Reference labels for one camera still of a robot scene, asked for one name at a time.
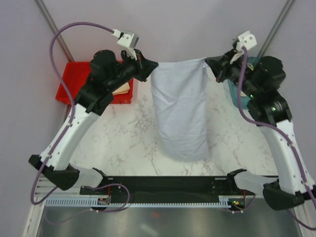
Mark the white slotted cable duct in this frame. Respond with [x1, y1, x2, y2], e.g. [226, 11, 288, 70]
[45, 196, 233, 208]

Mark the aluminium frame post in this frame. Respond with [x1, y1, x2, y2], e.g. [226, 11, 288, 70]
[34, 0, 74, 62]
[257, 0, 296, 58]

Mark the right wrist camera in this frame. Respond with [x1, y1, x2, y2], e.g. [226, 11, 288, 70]
[233, 31, 257, 51]

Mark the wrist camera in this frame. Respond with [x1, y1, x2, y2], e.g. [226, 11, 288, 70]
[233, 31, 257, 51]
[117, 31, 139, 49]

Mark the red plastic tray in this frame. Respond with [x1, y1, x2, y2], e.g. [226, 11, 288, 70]
[55, 62, 133, 105]

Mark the right aluminium frame post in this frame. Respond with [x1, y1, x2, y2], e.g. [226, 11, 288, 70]
[257, 0, 296, 58]

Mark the teal plastic basket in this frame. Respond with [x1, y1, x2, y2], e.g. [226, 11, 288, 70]
[226, 56, 260, 111]

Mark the left aluminium frame post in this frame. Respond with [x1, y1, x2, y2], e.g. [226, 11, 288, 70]
[34, 0, 74, 62]

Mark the purple cable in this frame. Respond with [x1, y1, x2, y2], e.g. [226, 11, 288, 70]
[30, 21, 123, 205]
[237, 46, 316, 229]

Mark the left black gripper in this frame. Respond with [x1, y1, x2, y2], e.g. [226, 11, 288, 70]
[108, 48, 158, 92]

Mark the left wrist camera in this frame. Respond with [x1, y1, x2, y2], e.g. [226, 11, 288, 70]
[117, 31, 139, 49]

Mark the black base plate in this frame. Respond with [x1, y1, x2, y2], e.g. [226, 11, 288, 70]
[79, 175, 257, 204]

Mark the light blue towel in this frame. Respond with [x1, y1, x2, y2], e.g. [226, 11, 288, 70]
[151, 58, 210, 162]

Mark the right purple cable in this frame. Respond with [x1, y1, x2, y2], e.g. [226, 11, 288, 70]
[237, 46, 316, 229]

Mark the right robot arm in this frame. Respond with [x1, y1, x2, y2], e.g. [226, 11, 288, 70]
[205, 50, 316, 210]

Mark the yellow towel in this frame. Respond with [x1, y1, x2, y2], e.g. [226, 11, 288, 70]
[113, 82, 130, 95]

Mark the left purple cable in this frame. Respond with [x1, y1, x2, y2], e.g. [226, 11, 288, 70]
[30, 21, 123, 205]

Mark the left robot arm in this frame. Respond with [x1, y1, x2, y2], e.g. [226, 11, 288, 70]
[29, 49, 158, 195]

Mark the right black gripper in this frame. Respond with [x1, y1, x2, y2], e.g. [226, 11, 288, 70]
[206, 47, 261, 98]

